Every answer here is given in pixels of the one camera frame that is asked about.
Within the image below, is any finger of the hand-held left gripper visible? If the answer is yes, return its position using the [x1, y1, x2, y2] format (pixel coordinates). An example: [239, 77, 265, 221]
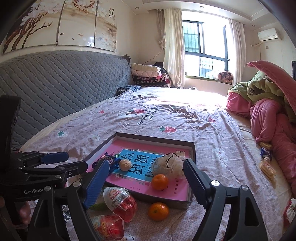
[22, 161, 89, 183]
[17, 151, 69, 168]

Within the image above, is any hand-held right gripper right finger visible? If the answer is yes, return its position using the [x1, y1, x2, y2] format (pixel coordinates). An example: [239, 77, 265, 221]
[183, 158, 270, 241]

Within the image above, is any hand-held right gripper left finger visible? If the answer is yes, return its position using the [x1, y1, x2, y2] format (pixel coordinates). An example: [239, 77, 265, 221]
[26, 159, 111, 241]

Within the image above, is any green fuzzy ring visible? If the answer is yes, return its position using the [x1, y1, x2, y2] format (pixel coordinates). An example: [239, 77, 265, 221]
[89, 202, 108, 211]

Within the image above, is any blue cookie packet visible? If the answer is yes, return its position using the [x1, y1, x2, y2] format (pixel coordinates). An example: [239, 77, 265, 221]
[92, 155, 121, 173]

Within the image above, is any grey cardboard box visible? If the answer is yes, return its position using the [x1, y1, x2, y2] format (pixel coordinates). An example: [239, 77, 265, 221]
[84, 132, 196, 210]

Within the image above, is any white pouch with black string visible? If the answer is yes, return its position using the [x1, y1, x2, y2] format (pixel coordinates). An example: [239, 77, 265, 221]
[154, 152, 192, 179]

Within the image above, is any red jelly cup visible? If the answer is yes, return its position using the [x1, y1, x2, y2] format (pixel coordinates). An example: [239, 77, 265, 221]
[102, 186, 137, 217]
[91, 214, 125, 241]

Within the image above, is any walnut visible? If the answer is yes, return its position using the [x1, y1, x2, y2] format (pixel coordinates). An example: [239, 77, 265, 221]
[119, 160, 133, 171]

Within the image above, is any orange mandarin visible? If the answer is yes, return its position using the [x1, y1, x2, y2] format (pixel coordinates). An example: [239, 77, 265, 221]
[148, 202, 170, 221]
[151, 174, 170, 191]

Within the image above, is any person's left hand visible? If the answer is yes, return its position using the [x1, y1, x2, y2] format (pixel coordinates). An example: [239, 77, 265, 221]
[18, 201, 31, 226]

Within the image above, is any yellow snack packet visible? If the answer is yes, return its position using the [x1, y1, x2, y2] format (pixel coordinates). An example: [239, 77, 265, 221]
[258, 158, 276, 178]

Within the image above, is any grey quilted headboard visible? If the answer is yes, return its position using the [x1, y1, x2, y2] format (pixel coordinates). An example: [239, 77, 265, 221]
[0, 50, 131, 151]

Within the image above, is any blue snack packet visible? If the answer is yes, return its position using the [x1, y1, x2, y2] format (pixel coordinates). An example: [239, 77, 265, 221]
[260, 146, 271, 159]

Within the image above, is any pink quilt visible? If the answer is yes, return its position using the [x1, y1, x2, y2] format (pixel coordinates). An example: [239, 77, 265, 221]
[227, 91, 296, 186]

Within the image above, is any dark blue patterned cloth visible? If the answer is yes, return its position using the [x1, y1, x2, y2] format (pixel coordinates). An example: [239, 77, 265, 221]
[117, 85, 141, 95]

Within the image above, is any small white and pink cloth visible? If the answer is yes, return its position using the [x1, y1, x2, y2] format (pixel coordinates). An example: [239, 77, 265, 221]
[283, 198, 296, 225]

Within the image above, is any green blanket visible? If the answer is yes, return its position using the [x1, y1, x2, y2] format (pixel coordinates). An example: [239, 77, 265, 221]
[229, 70, 296, 121]

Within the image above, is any dark patterned folded blanket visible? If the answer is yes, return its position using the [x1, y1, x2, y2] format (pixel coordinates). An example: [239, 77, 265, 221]
[133, 76, 171, 88]

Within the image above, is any patterned windowsill cushion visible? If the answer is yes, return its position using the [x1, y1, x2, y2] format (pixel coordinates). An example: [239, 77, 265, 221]
[218, 71, 233, 81]

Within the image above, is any pink folded blanket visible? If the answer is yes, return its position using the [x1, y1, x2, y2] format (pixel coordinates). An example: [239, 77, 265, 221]
[132, 71, 163, 79]

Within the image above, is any black bundle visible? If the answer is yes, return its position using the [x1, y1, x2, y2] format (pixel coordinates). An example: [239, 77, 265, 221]
[154, 61, 171, 77]

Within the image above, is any cream folded blanket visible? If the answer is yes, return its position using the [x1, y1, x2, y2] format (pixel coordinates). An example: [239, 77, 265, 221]
[131, 63, 161, 73]

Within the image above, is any pink quilted pad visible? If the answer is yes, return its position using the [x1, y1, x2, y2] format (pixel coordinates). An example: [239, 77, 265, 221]
[246, 60, 296, 109]

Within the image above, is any black framed window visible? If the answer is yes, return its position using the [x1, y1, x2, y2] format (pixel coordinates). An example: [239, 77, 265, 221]
[183, 20, 230, 78]

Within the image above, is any cream curtain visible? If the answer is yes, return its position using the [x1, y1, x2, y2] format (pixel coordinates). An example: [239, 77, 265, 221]
[157, 8, 185, 88]
[230, 19, 247, 84]

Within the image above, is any white air conditioner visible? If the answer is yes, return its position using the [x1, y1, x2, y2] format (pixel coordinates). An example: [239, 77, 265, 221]
[257, 28, 281, 42]

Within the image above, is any floral wall painting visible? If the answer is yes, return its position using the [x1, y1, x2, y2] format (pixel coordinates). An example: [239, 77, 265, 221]
[2, 0, 117, 55]

